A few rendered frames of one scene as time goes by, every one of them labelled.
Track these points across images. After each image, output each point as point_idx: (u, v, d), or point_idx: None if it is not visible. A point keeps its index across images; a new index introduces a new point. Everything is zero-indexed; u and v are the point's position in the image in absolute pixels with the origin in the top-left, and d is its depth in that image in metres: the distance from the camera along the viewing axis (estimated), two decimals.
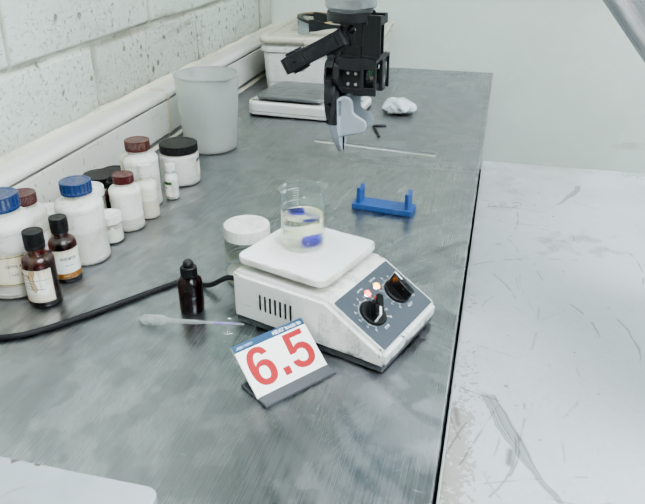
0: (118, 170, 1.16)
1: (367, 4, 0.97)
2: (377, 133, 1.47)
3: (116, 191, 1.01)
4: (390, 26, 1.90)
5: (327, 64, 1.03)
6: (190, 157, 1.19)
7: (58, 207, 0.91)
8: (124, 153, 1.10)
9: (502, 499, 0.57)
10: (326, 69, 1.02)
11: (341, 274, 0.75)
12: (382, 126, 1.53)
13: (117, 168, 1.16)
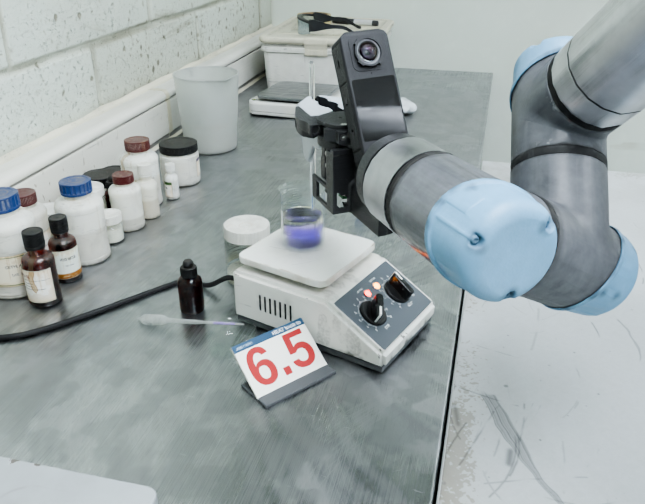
0: (118, 170, 1.16)
1: (383, 223, 0.56)
2: None
3: (116, 191, 1.01)
4: (390, 26, 1.90)
5: (342, 123, 0.61)
6: (190, 157, 1.19)
7: (58, 207, 0.91)
8: (124, 153, 1.10)
9: (502, 499, 0.57)
10: (327, 127, 0.61)
11: (341, 274, 0.75)
12: None
13: (117, 168, 1.16)
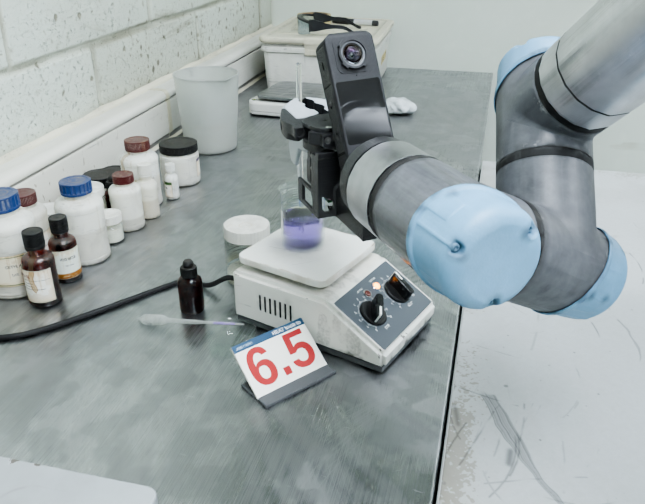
0: (118, 170, 1.16)
1: (367, 228, 0.56)
2: None
3: (116, 191, 1.01)
4: (390, 26, 1.90)
5: (327, 126, 0.60)
6: (190, 157, 1.19)
7: (58, 207, 0.91)
8: (124, 153, 1.10)
9: (502, 499, 0.57)
10: (312, 130, 0.60)
11: (341, 274, 0.75)
12: None
13: (117, 168, 1.16)
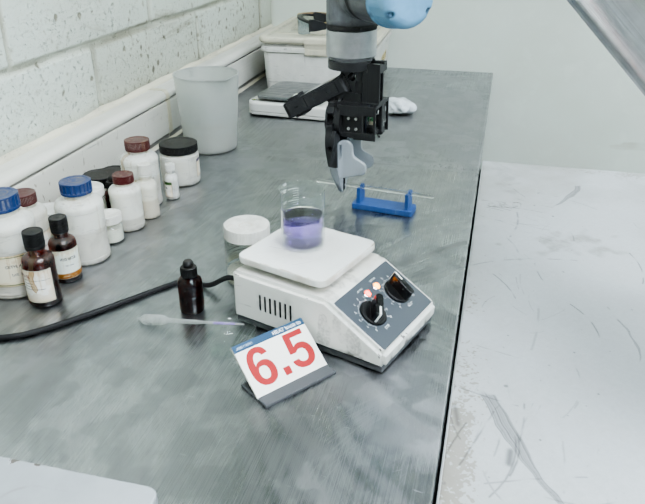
0: (118, 170, 1.16)
1: (367, 54, 1.00)
2: (377, 133, 1.47)
3: (116, 191, 1.01)
4: None
5: (328, 109, 1.06)
6: (190, 157, 1.19)
7: (58, 207, 0.91)
8: (124, 153, 1.10)
9: (502, 499, 0.57)
10: (327, 114, 1.05)
11: (341, 274, 0.75)
12: None
13: (117, 168, 1.16)
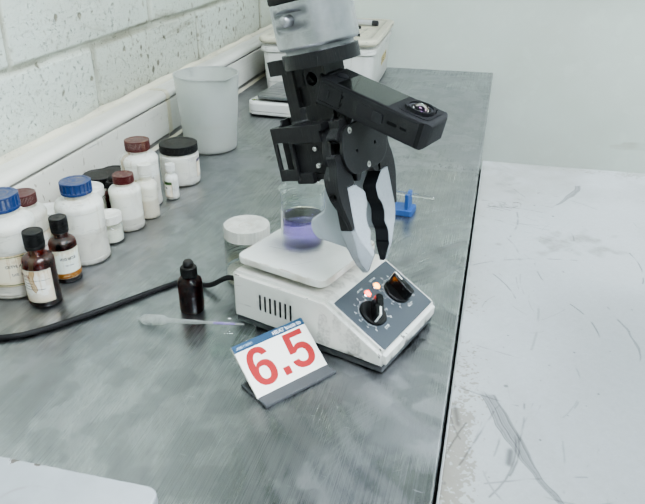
0: (118, 170, 1.16)
1: None
2: None
3: (116, 191, 1.01)
4: (390, 26, 1.90)
5: None
6: (190, 157, 1.19)
7: (58, 207, 0.91)
8: (124, 153, 1.10)
9: (502, 499, 0.57)
10: None
11: (341, 274, 0.75)
12: None
13: (117, 168, 1.16)
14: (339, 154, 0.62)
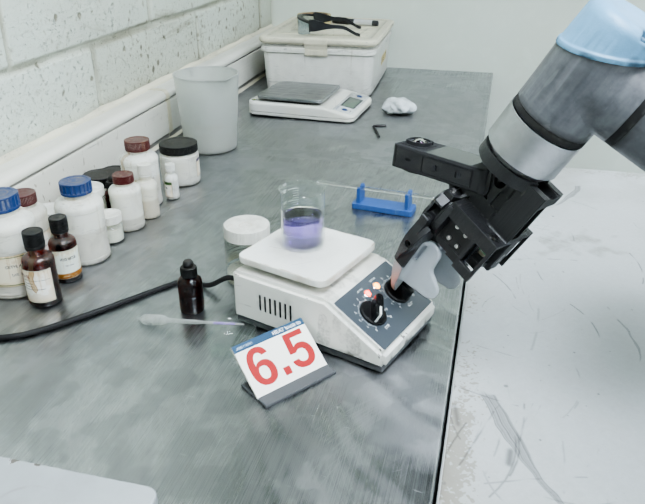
0: (118, 170, 1.16)
1: (539, 174, 0.61)
2: (377, 133, 1.47)
3: (116, 191, 1.01)
4: (390, 26, 1.90)
5: (442, 194, 0.69)
6: (190, 157, 1.19)
7: (58, 207, 0.91)
8: (124, 153, 1.10)
9: (502, 499, 0.57)
10: (435, 202, 0.68)
11: (341, 274, 0.75)
12: (382, 126, 1.53)
13: (117, 168, 1.16)
14: None
